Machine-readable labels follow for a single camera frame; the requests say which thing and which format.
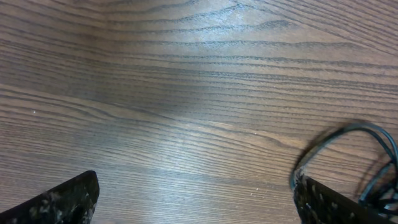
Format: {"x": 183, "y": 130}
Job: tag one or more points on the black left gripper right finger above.
{"x": 319, "y": 204}

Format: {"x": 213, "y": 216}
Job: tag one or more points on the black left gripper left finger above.
{"x": 72, "y": 202}

